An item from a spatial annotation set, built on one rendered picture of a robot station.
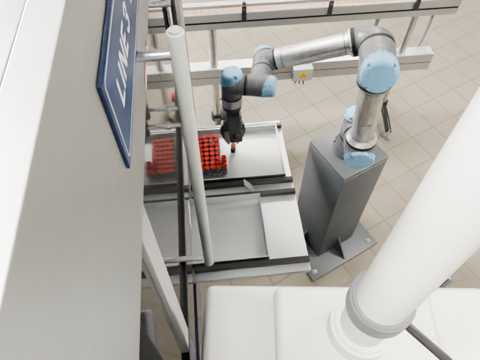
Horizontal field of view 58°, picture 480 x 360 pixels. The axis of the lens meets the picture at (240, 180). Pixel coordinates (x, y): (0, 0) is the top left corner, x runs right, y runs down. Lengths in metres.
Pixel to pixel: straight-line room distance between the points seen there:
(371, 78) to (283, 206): 0.57
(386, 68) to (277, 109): 1.85
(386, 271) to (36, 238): 0.35
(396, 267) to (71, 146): 0.32
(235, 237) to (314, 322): 0.88
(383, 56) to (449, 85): 2.32
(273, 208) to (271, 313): 0.91
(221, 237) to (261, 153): 0.42
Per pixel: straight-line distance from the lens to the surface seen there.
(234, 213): 1.62
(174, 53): 0.61
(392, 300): 0.52
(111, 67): 0.45
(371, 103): 1.52
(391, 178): 2.95
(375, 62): 1.39
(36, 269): 0.25
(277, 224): 1.61
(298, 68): 2.67
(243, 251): 1.55
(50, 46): 0.32
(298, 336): 0.73
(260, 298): 0.78
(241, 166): 1.74
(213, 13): 2.40
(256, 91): 1.49
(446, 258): 0.42
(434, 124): 3.36
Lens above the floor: 2.28
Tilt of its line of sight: 55 degrees down
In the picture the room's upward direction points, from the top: straight up
